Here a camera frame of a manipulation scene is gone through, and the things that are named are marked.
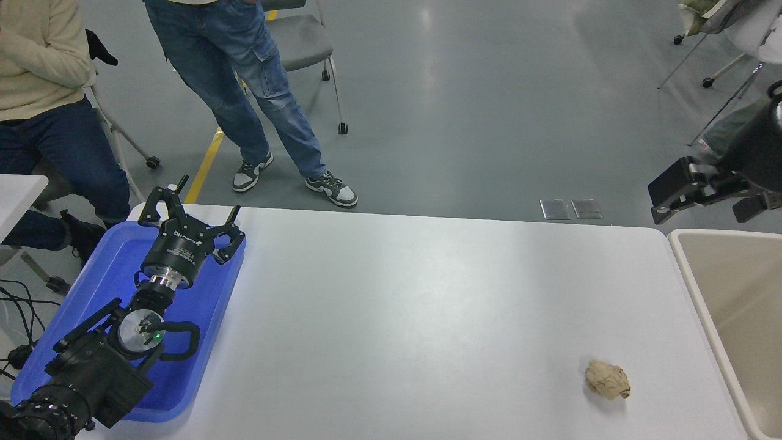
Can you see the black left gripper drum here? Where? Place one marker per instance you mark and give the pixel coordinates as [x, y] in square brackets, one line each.
[177, 253]

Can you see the metal floor plate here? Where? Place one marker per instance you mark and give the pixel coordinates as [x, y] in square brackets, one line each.
[555, 209]
[587, 209]

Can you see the blue plastic tray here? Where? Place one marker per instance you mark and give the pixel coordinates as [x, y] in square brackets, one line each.
[201, 305]

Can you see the standing person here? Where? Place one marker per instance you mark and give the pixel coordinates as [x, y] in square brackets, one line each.
[226, 67]

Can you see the small white side table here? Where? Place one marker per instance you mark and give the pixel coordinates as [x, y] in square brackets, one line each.
[18, 195]

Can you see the black power plug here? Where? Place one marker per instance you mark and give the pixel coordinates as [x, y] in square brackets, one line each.
[20, 356]

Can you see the seated person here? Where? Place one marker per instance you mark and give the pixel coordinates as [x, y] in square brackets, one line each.
[43, 67]

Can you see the grey seat wheeled chair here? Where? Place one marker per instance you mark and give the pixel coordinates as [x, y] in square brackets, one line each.
[302, 40]

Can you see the crumpled tan paper ball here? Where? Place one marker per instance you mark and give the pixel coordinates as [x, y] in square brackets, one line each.
[607, 379]

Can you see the walking person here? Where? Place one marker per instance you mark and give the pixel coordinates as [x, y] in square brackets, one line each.
[727, 131]

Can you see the large pale bin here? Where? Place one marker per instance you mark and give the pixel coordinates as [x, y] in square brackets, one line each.
[742, 293]

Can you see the olive garment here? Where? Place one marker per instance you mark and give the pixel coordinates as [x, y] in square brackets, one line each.
[702, 15]

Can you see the white chair with casters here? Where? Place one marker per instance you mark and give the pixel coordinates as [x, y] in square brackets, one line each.
[754, 36]

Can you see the white frame wheeled chair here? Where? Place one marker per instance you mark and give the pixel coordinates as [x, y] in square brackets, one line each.
[125, 137]

